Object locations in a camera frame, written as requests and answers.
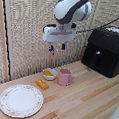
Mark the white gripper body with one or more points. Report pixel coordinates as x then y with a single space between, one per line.
59 33

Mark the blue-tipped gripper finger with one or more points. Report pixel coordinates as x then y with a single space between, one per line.
63 46
51 47

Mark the pink mug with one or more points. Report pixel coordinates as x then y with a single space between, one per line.
64 77

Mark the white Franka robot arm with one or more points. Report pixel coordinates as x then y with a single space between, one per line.
69 8

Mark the yellow block in bowl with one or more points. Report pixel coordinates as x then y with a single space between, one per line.
48 73

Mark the yellow rectangular block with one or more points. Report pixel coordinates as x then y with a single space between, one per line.
42 84

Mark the black box appliance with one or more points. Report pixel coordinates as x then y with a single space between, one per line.
105 52

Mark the white floral rimmed plate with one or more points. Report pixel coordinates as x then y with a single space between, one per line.
21 100

